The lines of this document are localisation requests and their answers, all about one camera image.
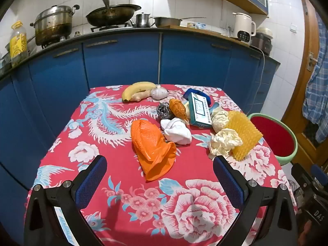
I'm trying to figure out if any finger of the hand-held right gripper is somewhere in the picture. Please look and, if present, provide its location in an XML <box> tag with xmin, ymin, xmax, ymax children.
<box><xmin>311</xmin><ymin>164</ymin><xmax>328</xmax><ymax>185</ymax></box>
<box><xmin>291</xmin><ymin>163</ymin><xmax>316</xmax><ymax>194</ymax></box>

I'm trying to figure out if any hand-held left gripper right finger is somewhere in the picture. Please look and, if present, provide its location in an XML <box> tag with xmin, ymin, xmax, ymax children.
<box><xmin>213</xmin><ymin>155</ymin><xmax>298</xmax><ymax>246</ymax></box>

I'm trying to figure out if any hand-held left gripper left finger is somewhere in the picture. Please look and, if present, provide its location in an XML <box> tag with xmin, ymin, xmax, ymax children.
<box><xmin>24</xmin><ymin>155</ymin><xmax>108</xmax><ymax>246</ymax></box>

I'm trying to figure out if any white paper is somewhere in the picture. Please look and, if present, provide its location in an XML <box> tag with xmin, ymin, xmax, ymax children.
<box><xmin>211</xmin><ymin>106</ymin><xmax>232</xmax><ymax>134</ymax></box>
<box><xmin>208</xmin><ymin>129</ymin><xmax>243</xmax><ymax>159</ymax></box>

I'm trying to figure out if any red basin with green rim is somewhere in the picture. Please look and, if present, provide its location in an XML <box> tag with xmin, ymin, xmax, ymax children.
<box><xmin>247</xmin><ymin>113</ymin><xmax>298</xmax><ymax>166</ymax></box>

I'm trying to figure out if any yellow spiky foam mat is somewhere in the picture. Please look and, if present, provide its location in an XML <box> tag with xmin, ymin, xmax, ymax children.
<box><xmin>224</xmin><ymin>111</ymin><xmax>264</xmax><ymax>162</ymax></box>

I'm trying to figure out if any white cloth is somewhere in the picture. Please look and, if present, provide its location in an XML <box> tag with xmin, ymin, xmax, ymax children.
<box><xmin>161</xmin><ymin>118</ymin><xmax>192</xmax><ymax>146</ymax></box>

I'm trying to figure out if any orange netted plastic wrapper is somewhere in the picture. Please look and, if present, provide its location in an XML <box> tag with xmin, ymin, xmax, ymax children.
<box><xmin>169</xmin><ymin>99</ymin><xmax>190</xmax><ymax>126</ymax></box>

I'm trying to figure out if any red floral tablecloth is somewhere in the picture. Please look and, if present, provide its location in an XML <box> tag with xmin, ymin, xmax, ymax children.
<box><xmin>24</xmin><ymin>84</ymin><xmax>299</xmax><ymax>246</ymax></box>

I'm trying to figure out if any white and teal carton box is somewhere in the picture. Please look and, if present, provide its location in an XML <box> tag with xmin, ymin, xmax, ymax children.
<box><xmin>188</xmin><ymin>92</ymin><xmax>214</xmax><ymax>129</ymax></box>

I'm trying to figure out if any wooden door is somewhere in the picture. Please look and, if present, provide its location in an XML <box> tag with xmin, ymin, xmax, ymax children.
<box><xmin>280</xmin><ymin>0</ymin><xmax>328</xmax><ymax>171</ymax></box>

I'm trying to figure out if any blue plaid shirt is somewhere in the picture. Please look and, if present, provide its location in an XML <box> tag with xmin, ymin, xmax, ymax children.
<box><xmin>302</xmin><ymin>13</ymin><xmax>328</xmax><ymax>144</ymax></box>

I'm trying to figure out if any blue cloth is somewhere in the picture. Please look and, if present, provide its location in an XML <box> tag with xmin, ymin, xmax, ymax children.
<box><xmin>183</xmin><ymin>88</ymin><xmax>213</xmax><ymax>107</ymax></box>

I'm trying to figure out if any steel wool scourer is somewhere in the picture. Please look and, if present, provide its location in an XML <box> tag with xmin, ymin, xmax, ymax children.
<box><xmin>157</xmin><ymin>102</ymin><xmax>174</xmax><ymax>120</ymax></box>

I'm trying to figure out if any ginger root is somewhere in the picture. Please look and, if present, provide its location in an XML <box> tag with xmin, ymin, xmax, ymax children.
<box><xmin>131</xmin><ymin>90</ymin><xmax>152</xmax><ymax>102</ymax></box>

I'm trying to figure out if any yellow banana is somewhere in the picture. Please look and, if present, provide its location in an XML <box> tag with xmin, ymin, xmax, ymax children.
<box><xmin>122</xmin><ymin>81</ymin><xmax>157</xmax><ymax>102</ymax></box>

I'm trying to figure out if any garlic bulb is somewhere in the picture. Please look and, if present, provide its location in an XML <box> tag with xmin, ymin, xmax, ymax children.
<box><xmin>150</xmin><ymin>86</ymin><xmax>169</xmax><ymax>100</ymax></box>

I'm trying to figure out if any blue kitchen cabinet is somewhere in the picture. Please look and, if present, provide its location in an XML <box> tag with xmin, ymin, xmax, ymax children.
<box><xmin>0</xmin><ymin>27</ymin><xmax>281</xmax><ymax>192</ymax></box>

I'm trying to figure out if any dark rice cooker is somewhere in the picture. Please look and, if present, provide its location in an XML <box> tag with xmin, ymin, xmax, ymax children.
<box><xmin>250</xmin><ymin>27</ymin><xmax>273</xmax><ymax>56</ymax></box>

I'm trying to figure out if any white electric kettle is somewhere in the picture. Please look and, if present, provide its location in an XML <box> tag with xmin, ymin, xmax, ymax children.
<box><xmin>232</xmin><ymin>12</ymin><xmax>257</xmax><ymax>43</ymax></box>

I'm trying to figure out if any gas stove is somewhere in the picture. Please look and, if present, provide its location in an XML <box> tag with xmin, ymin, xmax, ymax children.
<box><xmin>41</xmin><ymin>22</ymin><xmax>134</xmax><ymax>49</ymax></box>

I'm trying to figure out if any cooking oil bottle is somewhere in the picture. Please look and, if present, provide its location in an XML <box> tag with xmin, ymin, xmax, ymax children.
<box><xmin>10</xmin><ymin>22</ymin><xmax>28</xmax><ymax>67</ymax></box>

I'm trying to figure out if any steel steamer pot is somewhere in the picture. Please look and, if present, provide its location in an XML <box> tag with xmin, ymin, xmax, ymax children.
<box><xmin>30</xmin><ymin>4</ymin><xmax>80</xmax><ymax>47</ymax></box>

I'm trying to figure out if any black wok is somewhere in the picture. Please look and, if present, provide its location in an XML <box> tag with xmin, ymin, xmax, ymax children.
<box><xmin>85</xmin><ymin>4</ymin><xmax>142</xmax><ymax>28</ymax></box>

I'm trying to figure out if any small steel kettle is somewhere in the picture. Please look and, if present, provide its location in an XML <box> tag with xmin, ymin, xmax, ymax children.
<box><xmin>133</xmin><ymin>12</ymin><xmax>156</xmax><ymax>28</ymax></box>

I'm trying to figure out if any light blue plastic handle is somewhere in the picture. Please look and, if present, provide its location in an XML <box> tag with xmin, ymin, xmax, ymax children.
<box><xmin>182</xmin><ymin>101</ymin><xmax>220</xmax><ymax>120</ymax></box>

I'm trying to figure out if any metal door handle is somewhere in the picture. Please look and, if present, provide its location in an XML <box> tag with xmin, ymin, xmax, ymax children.
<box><xmin>306</xmin><ymin>52</ymin><xmax>318</xmax><ymax>71</ymax></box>

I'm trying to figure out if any steel pan with long handle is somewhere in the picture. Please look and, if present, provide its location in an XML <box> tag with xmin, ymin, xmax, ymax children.
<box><xmin>151</xmin><ymin>17</ymin><xmax>207</xmax><ymax>28</ymax></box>

